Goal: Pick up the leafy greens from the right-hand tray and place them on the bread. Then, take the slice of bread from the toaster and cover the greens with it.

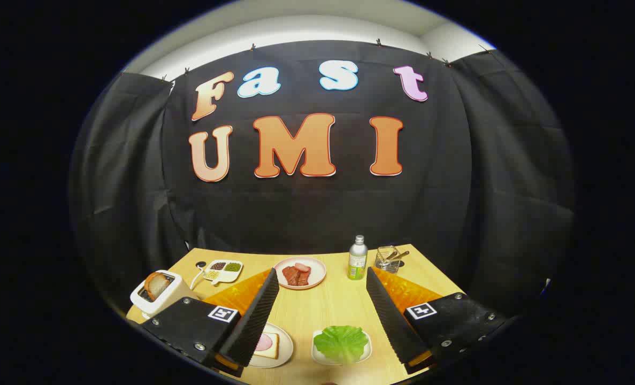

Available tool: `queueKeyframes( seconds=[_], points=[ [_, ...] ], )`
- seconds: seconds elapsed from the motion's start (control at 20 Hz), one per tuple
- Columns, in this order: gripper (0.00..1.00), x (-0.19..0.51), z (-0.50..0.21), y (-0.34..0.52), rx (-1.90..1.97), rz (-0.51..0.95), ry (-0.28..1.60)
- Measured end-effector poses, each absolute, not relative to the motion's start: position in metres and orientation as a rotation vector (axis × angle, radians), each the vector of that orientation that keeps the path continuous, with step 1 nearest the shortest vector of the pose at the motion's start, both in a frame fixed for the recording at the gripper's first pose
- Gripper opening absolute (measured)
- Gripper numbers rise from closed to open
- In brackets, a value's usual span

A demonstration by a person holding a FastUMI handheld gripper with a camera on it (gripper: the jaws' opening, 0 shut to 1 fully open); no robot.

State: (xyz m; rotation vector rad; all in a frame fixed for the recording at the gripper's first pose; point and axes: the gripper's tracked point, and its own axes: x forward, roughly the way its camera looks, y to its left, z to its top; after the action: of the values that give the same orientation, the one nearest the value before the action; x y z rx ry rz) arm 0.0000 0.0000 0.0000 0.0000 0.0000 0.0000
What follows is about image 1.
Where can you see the white divided dish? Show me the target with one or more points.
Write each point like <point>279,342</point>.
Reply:
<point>230,276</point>

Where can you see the wooden utensils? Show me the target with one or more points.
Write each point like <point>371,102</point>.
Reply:
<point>397,255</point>

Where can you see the pink sausage slice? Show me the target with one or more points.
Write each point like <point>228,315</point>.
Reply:
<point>301,267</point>

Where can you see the green lettuce leaf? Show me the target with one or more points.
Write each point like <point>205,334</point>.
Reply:
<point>341,343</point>

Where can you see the red meat slab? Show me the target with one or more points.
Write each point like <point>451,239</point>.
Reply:
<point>293,276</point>

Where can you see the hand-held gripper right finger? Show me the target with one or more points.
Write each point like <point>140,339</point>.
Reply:
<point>392,315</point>

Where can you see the white bread slice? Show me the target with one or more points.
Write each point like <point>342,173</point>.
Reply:
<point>273,346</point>

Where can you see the round white plate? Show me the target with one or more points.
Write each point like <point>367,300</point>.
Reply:
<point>285,347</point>

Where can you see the small white square plate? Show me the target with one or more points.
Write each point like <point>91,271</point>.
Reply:
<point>317,357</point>

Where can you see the pile of green beans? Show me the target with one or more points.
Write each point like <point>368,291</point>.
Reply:
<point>232,267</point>

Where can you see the silver bottle with green label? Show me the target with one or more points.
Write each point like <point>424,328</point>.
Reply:
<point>357,262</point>

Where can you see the white toaster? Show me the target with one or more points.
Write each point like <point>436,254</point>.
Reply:
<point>174,293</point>

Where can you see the pile of dark beans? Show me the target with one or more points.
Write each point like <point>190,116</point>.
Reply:
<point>218,266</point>

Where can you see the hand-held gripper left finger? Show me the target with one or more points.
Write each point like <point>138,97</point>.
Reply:
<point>258,313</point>

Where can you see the toasted bread slice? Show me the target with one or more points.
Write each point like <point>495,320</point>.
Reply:
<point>158,285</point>

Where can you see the pink plate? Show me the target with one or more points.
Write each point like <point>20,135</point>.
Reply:
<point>317,267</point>

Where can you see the pink ham slice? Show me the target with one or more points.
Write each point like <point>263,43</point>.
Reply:
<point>264,343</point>

